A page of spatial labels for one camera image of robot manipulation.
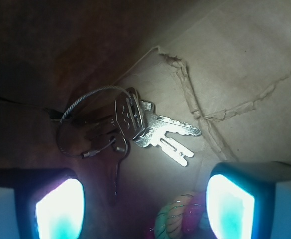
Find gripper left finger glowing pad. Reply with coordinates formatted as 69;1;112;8
0;168;85;239

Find silver keys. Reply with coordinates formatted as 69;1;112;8
56;86;202;205

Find multicolour twisted rope toy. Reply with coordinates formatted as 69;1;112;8
144;191;212;239

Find brown paper bag bin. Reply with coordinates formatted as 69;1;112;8
0;0;291;239

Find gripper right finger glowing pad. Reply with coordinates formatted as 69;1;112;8
206;161;291;239

